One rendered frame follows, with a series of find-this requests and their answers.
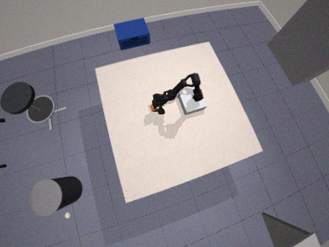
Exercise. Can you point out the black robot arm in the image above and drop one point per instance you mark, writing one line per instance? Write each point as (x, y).
(172, 93)

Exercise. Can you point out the orange block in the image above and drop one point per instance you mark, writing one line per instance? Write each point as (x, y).
(153, 108)

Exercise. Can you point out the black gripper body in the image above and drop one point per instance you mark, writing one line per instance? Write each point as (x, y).
(161, 110)

